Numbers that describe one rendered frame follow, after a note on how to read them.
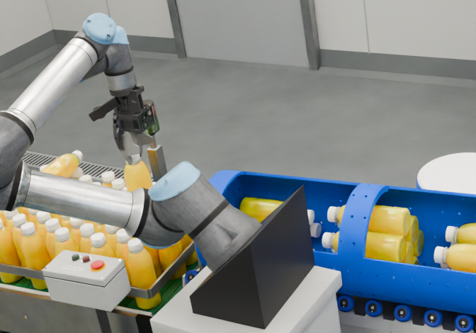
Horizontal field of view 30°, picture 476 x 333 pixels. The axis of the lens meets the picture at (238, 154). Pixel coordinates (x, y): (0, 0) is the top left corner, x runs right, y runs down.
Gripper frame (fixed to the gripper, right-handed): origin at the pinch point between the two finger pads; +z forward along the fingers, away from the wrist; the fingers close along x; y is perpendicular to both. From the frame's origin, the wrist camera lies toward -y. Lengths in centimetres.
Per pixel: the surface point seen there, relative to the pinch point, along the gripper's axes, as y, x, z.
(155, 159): -26, 43, 26
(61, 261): -15.7, -19.8, 22.8
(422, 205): 71, 22, 20
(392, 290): 70, -4, 28
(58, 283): -14.2, -24.7, 26.3
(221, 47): -193, 373, 117
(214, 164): -120, 223, 131
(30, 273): -38, -11, 36
